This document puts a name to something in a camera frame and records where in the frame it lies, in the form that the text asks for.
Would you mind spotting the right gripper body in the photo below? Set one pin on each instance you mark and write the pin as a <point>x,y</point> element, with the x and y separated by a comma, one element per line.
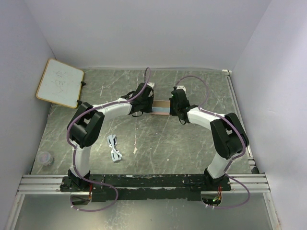
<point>173,108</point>

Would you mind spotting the light blue cleaning cloth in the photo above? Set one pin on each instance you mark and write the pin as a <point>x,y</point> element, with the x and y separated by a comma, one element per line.
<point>161,110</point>

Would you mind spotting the pink glasses case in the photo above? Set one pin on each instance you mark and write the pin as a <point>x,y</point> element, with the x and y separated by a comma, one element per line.
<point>164,104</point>

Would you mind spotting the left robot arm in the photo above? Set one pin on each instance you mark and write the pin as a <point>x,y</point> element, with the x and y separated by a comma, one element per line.
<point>85,126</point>

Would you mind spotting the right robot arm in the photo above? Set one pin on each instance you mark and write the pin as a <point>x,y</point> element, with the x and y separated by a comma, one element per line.
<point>229,137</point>

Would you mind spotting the white sunglasses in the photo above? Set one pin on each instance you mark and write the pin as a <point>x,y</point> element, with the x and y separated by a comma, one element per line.
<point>115,153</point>

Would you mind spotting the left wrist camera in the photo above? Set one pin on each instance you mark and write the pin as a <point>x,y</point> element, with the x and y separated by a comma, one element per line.
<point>151,84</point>

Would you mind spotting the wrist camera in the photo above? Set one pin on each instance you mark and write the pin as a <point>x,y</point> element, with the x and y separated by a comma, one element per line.
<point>151,84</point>
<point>180,87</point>

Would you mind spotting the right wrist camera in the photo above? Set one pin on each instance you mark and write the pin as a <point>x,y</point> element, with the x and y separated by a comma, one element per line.
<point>180,87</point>

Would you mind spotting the small whiteboard with orange frame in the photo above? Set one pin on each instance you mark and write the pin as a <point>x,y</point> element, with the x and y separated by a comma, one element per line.
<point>60,84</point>

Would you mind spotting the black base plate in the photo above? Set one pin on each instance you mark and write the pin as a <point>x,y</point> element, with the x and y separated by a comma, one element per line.
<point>143,187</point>

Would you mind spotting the aluminium rail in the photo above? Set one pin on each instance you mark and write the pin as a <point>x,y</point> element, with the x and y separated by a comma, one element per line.
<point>49,184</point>

